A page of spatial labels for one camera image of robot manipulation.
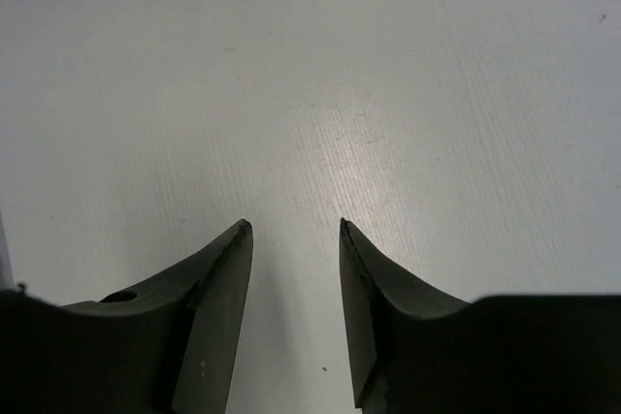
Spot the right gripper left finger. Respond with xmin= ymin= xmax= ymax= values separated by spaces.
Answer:
xmin=1 ymin=220 xmax=253 ymax=413

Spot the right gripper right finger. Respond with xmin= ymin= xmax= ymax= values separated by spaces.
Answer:
xmin=340 ymin=220 xmax=620 ymax=413

